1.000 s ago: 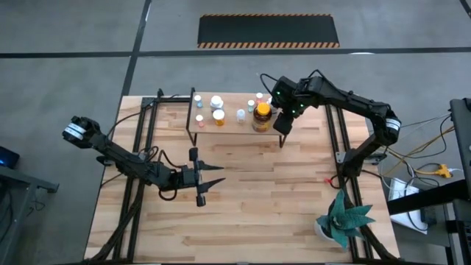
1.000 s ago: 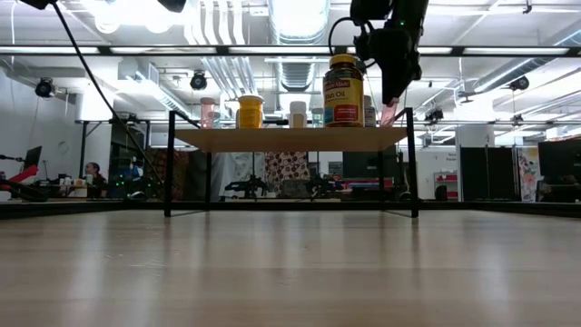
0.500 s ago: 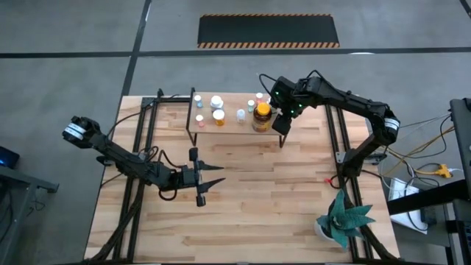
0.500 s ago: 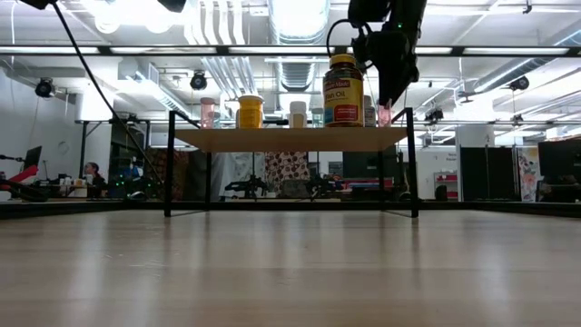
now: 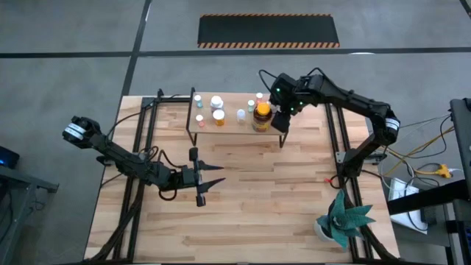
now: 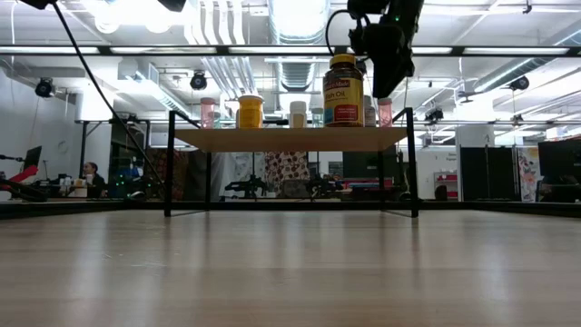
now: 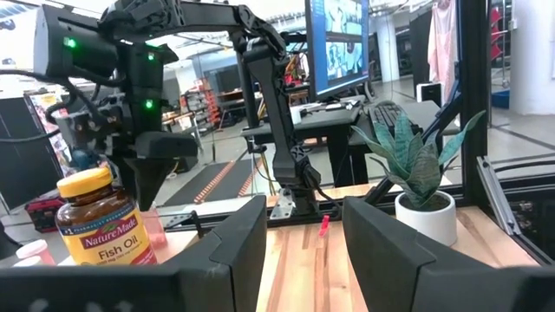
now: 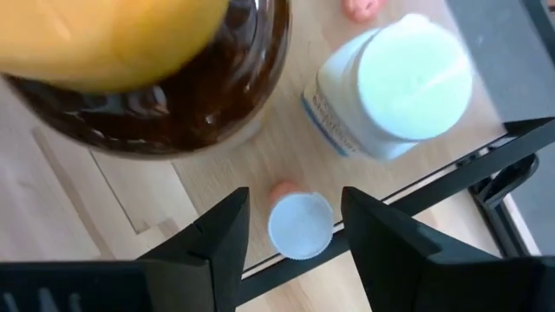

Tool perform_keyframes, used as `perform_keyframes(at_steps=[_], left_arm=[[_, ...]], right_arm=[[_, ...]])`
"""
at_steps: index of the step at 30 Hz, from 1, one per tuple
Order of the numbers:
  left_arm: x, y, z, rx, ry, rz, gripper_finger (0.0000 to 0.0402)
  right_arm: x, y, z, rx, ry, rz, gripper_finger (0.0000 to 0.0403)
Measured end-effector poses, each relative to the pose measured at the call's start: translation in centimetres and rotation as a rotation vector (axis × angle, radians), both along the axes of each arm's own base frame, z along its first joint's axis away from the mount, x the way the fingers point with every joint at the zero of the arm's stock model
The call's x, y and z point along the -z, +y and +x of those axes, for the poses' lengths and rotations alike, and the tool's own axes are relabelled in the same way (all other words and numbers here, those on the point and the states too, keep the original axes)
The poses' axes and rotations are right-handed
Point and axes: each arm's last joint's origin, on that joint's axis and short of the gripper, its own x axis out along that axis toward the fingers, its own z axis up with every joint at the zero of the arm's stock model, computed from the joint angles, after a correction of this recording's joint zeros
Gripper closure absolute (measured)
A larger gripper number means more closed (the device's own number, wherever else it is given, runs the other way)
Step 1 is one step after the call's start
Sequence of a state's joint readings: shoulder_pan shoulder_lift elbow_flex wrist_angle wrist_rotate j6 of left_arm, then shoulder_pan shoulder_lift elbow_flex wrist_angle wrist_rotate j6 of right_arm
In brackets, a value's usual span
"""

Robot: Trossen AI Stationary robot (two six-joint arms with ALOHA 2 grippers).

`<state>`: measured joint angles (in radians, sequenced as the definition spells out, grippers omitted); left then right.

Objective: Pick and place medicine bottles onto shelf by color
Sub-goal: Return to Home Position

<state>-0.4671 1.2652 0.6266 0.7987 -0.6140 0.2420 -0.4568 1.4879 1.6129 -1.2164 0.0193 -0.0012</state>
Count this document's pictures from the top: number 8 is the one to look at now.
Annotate white melatonin bottle blue label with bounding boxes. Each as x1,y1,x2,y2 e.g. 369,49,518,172
301,12,474,162

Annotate amber bottle yellow cap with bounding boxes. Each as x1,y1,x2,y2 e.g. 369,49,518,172
0,0,292,159

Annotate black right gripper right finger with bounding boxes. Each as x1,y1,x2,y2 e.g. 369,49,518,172
341,186,502,312

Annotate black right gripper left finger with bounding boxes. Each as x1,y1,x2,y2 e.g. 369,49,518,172
137,186,251,312

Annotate wooden shelf black metal legs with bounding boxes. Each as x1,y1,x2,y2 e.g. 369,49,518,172
0,0,555,307

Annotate black table clamp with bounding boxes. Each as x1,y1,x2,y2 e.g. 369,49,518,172
470,153,541,209

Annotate red plastic vial white cap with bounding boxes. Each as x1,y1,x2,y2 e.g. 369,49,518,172
340,0,389,25
267,180,335,261

